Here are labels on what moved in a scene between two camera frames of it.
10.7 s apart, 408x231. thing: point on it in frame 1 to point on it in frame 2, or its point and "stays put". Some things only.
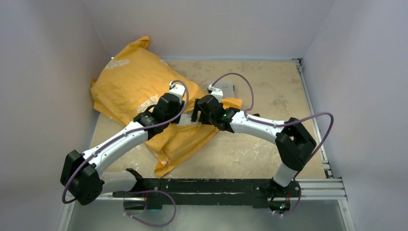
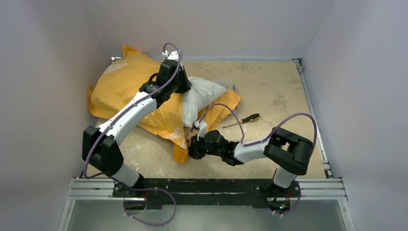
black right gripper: x=197 y=111 to x=197 y=147
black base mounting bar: x=257 y=192 stays put
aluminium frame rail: x=332 y=188 stays put
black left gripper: x=179 y=107 to x=186 y=84
